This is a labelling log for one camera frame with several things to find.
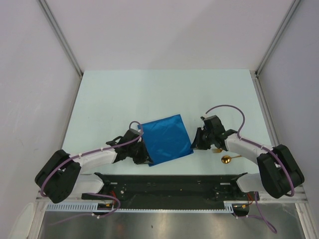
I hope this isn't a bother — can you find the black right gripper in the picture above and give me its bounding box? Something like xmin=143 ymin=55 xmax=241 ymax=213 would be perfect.
xmin=190 ymin=127 xmax=214 ymax=150

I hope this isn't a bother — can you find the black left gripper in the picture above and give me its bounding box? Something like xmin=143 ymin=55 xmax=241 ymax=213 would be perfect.
xmin=128 ymin=140 xmax=153 ymax=165

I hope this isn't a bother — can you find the blue cloth napkin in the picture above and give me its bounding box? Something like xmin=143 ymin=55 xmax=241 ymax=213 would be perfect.
xmin=138 ymin=114 xmax=193 ymax=167

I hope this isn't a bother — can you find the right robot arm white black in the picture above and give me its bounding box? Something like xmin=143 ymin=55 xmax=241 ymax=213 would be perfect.
xmin=191 ymin=116 xmax=305 ymax=200

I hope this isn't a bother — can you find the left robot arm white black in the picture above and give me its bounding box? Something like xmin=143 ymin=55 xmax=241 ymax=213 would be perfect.
xmin=34 ymin=129 xmax=153 ymax=204

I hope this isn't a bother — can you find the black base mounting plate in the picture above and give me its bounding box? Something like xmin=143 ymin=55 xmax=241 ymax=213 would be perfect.
xmin=81 ymin=173 xmax=254 ymax=210

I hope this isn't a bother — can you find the gold fork green handle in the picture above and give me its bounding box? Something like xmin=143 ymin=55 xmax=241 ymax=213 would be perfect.
xmin=212 ymin=148 xmax=223 ymax=153

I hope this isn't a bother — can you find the gold spoon green handle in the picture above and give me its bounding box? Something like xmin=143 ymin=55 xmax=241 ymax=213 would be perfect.
xmin=221 ymin=155 xmax=242 ymax=164

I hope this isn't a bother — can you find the white slotted cable duct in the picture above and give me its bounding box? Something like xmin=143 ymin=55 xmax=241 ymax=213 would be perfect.
xmin=46 ymin=202 xmax=234 ymax=214

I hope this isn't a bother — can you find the right aluminium corner post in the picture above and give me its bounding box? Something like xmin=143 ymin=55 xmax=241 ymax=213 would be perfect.
xmin=255 ymin=0 xmax=302 ymax=75

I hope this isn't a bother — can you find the aluminium corner post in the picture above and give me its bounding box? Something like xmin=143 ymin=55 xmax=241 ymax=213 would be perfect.
xmin=37 ymin=0 xmax=84 ymax=77
xmin=255 ymin=0 xmax=302 ymax=75

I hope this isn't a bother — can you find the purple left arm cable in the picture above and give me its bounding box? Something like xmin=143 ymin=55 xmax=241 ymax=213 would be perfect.
xmin=39 ymin=121 xmax=144 ymax=225

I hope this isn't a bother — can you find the aluminium front frame rail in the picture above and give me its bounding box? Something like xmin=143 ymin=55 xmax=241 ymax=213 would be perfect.
xmin=36 ymin=185 xmax=309 ymax=204

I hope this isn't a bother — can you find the left aluminium corner post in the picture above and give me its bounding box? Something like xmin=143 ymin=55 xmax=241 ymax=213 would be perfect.
xmin=37 ymin=0 xmax=84 ymax=77

